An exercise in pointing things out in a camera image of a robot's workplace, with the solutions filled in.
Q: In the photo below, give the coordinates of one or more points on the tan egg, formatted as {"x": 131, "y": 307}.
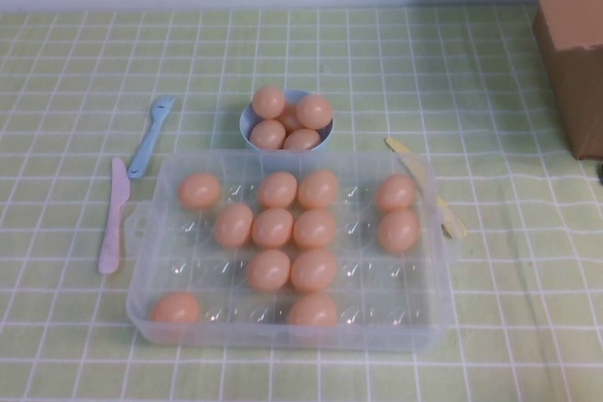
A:
{"x": 277, "y": 190}
{"x": 314, "y": 111}
{"x": 314, "y": 229}
{"x": 199, "y": 190}
{"x": 268, "y": 101}
{"x": 174, "y": 309}
{"x": 268, "y": 270}
{"x": 312, "y": 310}
{"x": 396, "y": 193}
{"x": 302, "y": 140}
{"x": 318, "y": 189}
{"x": 267, "y": 134}
{"x": 272, "y": 228}
{"x": 288, "y": 119}
{"x": 314, "y": 270}
{"x": 233, "y": 225}
{"x": 399, "y": 230}

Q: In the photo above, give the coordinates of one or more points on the clear plastic egg box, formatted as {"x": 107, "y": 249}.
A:
{"x": 396, "y": 279}

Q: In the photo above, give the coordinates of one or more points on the brown cardboard box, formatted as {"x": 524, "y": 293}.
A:
{"x": 572, "y": 44}

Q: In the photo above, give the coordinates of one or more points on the light blue bowl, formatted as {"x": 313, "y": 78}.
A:
{"x": 245, "y": 126}

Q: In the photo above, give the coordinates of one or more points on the yellow plastic knife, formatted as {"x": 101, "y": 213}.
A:
{"x": 400, "y": 147}

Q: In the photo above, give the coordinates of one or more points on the light blue plastic fork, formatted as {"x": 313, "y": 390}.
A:
{"x": 147, "y": 145}

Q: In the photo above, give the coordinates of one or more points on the pink plastic knife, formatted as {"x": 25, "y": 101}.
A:
{"x": 114, "y": 213}

